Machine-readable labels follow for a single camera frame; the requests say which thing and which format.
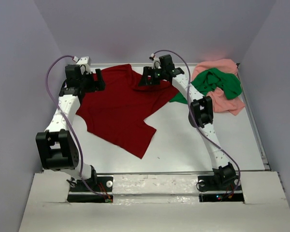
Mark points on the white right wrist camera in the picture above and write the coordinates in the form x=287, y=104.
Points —
x=155, y=61

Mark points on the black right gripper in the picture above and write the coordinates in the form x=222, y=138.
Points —
x=148, y=71

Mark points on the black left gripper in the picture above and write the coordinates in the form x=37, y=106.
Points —
x=97, y=85

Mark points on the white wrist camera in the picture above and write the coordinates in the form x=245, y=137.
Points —
x=84, y=63
x=155, y=61

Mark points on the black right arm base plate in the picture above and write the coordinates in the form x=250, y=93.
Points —
x=211, y=192

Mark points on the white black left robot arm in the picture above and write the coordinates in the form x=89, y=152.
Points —
x=58, y=147

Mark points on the white front cover board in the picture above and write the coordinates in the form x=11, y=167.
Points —
x=157, y=203

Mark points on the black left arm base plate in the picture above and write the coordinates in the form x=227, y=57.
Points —
x=100, y=192

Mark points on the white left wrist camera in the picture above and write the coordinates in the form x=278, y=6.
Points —
x=84, y=63

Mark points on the red t-shirt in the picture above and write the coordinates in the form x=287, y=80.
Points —
x=117, y=114

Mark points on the pink t-shirt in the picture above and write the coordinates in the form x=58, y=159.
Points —
x=220, y=103

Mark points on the aluminium right table rail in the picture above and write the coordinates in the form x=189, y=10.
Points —
x=256, y=132

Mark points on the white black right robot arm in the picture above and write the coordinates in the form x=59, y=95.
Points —
x=200, y=113

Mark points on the green t-shirt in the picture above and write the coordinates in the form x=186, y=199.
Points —
x=205, y=82

